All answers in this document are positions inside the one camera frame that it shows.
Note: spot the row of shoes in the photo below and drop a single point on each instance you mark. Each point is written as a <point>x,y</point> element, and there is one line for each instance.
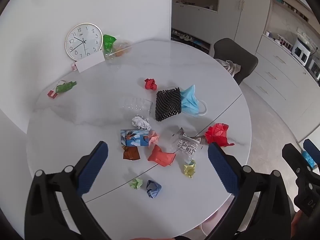
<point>182,36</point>

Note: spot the pink paper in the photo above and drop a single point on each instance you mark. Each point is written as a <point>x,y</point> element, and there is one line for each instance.
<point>153,138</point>

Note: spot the orange-red paper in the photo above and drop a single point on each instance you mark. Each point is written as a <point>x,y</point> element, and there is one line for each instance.
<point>161,157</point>

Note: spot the blue face mask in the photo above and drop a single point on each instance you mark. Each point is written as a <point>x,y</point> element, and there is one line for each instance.
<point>190,101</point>

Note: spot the white countertop oven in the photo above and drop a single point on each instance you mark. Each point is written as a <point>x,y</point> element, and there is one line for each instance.
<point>301,51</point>

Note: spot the green plastic bag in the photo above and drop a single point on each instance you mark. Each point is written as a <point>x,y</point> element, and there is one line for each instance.
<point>108,42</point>

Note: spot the round white wall clock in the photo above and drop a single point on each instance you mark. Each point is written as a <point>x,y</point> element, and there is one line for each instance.
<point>83,41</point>

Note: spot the small pink box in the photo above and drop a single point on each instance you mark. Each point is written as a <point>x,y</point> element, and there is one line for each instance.
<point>73,66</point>

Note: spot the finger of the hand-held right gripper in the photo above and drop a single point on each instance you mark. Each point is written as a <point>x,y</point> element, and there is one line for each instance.
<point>312,148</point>
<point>293,157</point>

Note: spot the dark grey chair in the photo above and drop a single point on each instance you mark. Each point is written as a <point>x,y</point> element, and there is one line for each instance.
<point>232,50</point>

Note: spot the white card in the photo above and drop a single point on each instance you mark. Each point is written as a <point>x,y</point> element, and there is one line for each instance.
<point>90,62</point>

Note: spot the red and white box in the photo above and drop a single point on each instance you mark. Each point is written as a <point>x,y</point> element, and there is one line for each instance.
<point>51,94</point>

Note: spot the wall shelf with books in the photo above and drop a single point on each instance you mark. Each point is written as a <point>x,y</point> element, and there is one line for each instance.
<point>287,5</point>

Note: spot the clear labelled plastic wrapper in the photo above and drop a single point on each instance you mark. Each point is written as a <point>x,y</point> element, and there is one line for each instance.
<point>186,146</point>

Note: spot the green paper ball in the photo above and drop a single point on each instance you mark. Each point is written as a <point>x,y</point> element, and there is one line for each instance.
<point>136,183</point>

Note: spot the yellow-green paper ball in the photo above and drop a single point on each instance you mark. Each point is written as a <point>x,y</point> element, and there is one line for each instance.
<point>189,170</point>

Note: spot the beige cloth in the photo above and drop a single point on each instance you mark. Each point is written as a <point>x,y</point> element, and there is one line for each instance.
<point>232,67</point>

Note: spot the white dish rack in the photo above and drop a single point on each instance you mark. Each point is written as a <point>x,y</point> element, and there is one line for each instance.
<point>285,43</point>

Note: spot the blue printed carton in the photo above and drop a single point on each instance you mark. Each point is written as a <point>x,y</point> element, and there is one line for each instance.
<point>135,138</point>

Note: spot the grey drawer cabinet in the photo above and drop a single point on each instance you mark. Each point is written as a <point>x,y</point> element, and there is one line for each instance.
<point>275,75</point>

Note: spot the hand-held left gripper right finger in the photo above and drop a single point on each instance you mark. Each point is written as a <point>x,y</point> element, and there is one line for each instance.
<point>223,170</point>

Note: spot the small red paper ball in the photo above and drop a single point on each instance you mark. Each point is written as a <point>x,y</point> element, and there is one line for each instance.
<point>150,83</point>

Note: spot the large red paper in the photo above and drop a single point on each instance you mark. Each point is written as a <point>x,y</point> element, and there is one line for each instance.
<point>217,132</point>

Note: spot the brown wrapper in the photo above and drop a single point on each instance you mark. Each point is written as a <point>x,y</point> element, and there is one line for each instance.
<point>131,153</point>

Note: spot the clear plastic food container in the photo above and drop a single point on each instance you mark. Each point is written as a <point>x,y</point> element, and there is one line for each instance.
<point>121,48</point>

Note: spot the black foam net sleeve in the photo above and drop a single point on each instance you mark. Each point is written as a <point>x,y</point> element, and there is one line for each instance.
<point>167,103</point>

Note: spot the blue plastic bag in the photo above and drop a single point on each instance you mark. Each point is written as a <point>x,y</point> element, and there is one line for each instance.
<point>308,158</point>

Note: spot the green bottle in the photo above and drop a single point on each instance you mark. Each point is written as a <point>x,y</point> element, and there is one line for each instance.
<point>65,87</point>

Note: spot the tall grey cabinet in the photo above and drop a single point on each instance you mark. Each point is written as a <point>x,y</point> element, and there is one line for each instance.
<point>232,17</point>

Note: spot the blue paper ball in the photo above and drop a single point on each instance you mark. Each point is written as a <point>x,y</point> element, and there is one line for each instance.
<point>153,188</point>

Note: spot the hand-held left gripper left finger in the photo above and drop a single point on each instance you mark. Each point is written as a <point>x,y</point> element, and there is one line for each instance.
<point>92,170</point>

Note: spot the dark countertop appliance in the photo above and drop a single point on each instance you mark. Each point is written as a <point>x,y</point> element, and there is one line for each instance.
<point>315,67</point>

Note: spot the white paper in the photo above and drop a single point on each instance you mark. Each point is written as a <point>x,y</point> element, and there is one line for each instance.
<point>141,123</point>

